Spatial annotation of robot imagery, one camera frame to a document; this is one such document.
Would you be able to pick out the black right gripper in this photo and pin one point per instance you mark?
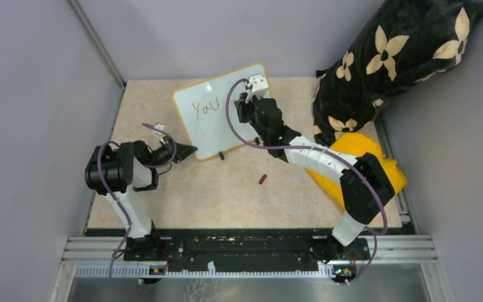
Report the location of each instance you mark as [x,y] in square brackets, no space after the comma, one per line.
[242,106]

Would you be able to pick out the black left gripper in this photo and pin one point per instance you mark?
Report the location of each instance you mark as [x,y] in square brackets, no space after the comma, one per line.
[183,151]

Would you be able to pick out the yellow framed whiteboard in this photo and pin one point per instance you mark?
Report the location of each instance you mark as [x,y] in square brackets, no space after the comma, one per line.
[201,107]

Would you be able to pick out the red marker cap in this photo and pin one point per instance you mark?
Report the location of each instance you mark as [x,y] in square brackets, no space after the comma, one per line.
[262,179]

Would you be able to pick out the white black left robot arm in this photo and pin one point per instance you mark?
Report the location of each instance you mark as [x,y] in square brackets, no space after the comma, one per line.
[118,174]

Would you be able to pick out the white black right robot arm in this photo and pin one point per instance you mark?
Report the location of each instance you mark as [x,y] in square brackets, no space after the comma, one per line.
[365,186]

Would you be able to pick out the yellow cloth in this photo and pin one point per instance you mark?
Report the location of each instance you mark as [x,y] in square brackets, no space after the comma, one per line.
[358,144]

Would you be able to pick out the black floral pillow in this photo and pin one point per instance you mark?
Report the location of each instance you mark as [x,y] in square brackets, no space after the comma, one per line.
[402,44]

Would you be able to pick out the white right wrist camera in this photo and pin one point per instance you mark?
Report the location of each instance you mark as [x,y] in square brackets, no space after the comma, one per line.
[257,87]

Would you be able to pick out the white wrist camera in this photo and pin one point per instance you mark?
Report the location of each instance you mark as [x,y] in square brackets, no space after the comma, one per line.
[257,87]
[158,129]

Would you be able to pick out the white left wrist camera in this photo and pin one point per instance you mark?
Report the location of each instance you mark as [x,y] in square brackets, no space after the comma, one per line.
[158,129]

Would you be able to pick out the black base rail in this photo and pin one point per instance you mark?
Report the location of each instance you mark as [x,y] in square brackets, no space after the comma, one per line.
[247,250]

